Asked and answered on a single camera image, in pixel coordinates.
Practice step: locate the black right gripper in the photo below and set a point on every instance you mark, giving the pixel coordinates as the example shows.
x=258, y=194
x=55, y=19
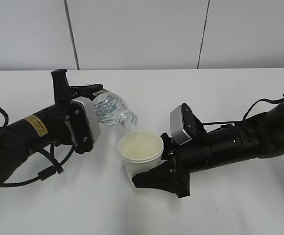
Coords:
x=174, y=175

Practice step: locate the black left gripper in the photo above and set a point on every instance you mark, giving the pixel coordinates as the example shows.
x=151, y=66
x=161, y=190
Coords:
x=63, y=94

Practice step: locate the white paper cup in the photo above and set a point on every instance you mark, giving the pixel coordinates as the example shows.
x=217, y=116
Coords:
x=140, y=151

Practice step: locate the clear water bottle green label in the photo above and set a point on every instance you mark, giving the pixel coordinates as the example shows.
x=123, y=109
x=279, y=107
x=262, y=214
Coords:
x=112, y=110

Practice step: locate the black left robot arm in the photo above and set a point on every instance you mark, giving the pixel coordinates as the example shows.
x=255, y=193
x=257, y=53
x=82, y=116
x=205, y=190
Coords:
x=21, y=139

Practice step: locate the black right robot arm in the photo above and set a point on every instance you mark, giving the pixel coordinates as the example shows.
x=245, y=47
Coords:
x=258, y=137

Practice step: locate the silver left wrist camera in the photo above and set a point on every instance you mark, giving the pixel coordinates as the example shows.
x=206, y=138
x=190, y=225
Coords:
x=84, y=124

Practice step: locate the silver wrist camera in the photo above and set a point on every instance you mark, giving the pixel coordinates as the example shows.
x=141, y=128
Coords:
x=185, y=126
x=84, y=124

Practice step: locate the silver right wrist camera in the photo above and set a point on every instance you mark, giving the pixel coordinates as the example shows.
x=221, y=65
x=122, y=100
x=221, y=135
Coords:
x=185, y=126

